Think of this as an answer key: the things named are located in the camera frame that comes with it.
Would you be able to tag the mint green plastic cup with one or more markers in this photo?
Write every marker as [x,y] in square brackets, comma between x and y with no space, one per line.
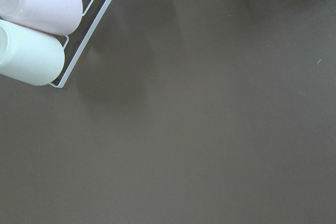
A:
[30,56]

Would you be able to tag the pink plastic cup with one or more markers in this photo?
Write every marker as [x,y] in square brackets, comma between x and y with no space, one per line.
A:
[59,17]

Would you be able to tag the white wire cup rack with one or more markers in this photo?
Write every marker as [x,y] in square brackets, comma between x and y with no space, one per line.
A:
[75,43]

